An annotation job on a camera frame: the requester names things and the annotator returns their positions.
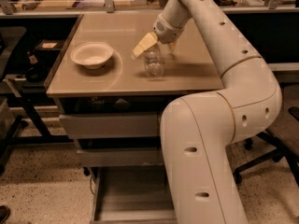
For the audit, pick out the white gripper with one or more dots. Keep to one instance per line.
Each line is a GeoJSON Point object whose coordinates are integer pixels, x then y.
{"type": "Point", "coordinates": [167, 31]}

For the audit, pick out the clear plastic water bottle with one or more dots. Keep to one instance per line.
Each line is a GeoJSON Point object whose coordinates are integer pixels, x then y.
{"type": "Point", "coordinates": [153, 62]}

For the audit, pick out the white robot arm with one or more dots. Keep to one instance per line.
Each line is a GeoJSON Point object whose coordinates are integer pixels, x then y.
{"type": "Point", "coordinates": [196, 129]}

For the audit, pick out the grey drawer cabinet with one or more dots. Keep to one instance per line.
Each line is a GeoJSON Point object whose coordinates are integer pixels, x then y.
{"type": "Point", "coordinates": [122, 85]}

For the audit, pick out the grey top drawer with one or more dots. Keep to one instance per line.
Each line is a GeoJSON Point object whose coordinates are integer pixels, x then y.
{"type": "Point", "coordinates": [110, 125]}

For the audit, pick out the grey middle drawer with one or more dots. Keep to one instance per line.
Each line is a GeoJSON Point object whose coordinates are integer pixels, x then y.
{"type": "Point", "coordinates": [120, 157]}

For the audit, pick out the grey open bottom drawer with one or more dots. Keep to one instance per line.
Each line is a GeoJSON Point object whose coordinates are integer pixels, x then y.
{"type": "Point", "coordinates": [132, 195]}

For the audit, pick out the white paper bowl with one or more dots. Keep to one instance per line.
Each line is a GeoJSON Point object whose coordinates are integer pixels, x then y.
{"type": "Point", "coordinates": [92, 55]}

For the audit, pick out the black round object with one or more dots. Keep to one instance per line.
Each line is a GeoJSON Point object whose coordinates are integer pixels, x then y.
{"type": "Point", "coordinates": [36, 74]}

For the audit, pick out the black shoe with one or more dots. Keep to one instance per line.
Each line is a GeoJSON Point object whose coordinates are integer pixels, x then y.
{"type": "Point", "coordinates": [4, 213]}

